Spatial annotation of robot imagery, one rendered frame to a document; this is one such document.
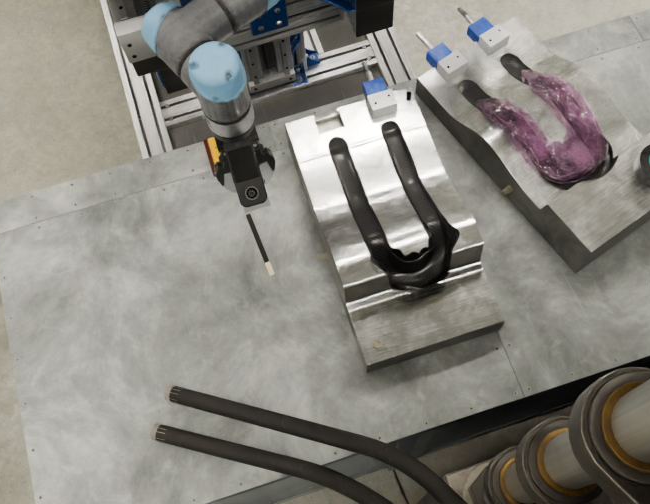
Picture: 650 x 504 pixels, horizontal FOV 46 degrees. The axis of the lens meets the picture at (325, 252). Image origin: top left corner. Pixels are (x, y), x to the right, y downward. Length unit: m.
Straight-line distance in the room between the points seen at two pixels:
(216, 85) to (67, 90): 1.74
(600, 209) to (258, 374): 0.69
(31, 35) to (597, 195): 2.12
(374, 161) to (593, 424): 0.90
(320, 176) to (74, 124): 1.41
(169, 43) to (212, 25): 0.07
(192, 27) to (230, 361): 0.61
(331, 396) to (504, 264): 0.42
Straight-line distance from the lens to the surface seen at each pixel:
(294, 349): 1.45
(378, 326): 1.39
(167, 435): 1.42
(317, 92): 2.38
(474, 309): 1.41
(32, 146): 2.74
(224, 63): 1.11
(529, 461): 0.93
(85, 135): 2.70
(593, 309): 1.52
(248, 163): 1.25
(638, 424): 0.63
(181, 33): 1.18
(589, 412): 0.69
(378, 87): 1.55
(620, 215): 1.49
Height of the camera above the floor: 2.19
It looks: 68 degrees down
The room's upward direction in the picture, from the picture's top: 7 degrees counter-clockwise
